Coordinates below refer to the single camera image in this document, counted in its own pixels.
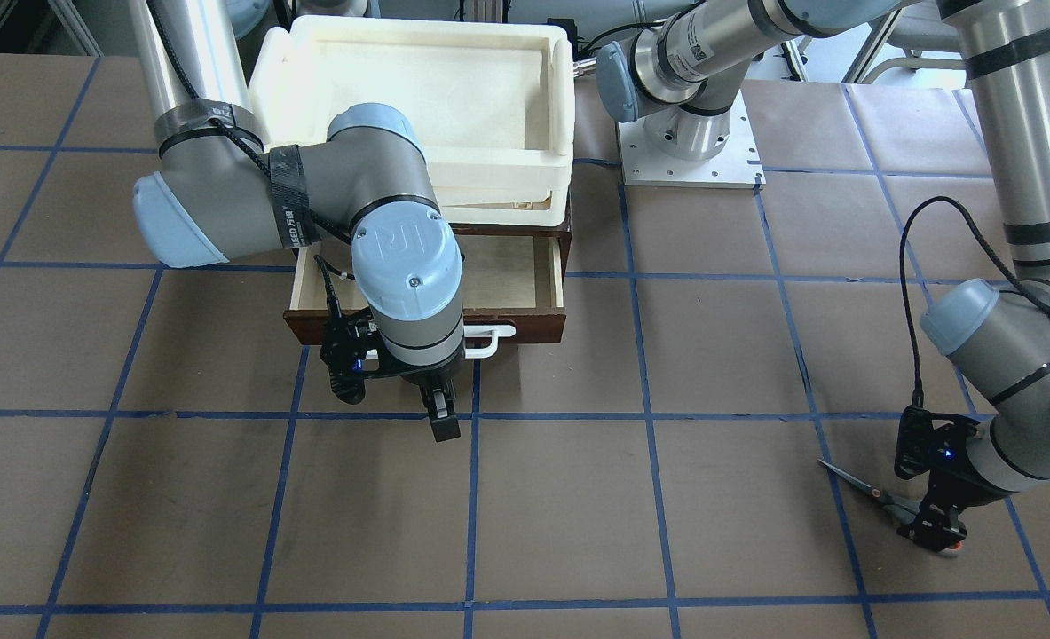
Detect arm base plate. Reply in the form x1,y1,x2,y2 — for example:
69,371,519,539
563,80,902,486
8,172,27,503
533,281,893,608
617,93,767,190

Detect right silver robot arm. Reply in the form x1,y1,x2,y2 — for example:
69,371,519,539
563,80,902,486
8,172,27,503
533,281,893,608
130,1,464,442

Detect cream plastic tray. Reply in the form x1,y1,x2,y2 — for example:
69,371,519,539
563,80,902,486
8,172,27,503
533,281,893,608
249,15,576,227

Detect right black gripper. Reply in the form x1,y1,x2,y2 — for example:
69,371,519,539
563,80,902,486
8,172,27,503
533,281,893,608
369,352,465,442

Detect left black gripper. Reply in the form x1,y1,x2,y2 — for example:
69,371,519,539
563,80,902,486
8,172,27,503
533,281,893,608
896,422,1013,553

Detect grey orange scissors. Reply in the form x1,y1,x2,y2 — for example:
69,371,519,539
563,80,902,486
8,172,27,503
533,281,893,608
817,457,958,556

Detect wooden drawer with white handle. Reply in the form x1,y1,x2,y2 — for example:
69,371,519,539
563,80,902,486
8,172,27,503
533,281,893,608
284,229,570,360

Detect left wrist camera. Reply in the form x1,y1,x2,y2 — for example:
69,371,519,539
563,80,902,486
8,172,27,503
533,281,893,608
893,405,981,480

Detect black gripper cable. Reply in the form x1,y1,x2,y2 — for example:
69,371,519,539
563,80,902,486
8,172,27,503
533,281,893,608
312,253,357,320

